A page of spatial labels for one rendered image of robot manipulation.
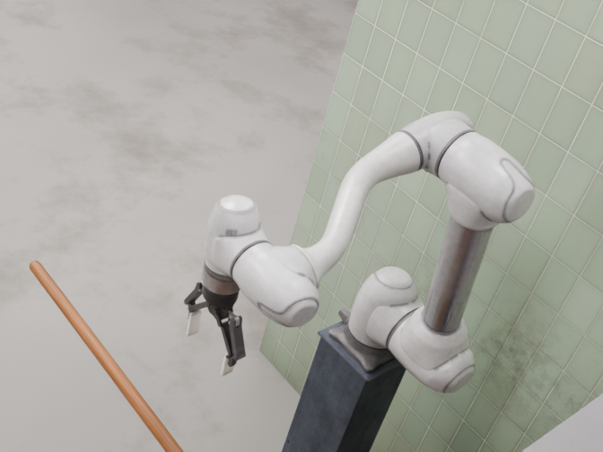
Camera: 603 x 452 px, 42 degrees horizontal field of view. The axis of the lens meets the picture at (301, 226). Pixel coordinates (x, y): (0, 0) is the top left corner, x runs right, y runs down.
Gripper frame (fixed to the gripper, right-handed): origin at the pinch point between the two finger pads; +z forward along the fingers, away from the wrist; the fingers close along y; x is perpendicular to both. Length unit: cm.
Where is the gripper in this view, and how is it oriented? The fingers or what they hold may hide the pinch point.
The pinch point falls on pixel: (209, 349)
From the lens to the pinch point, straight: 179.2
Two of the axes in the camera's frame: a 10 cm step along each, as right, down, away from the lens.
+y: -6.3, -5.7, 5.3
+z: -2.0, 7.8, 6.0
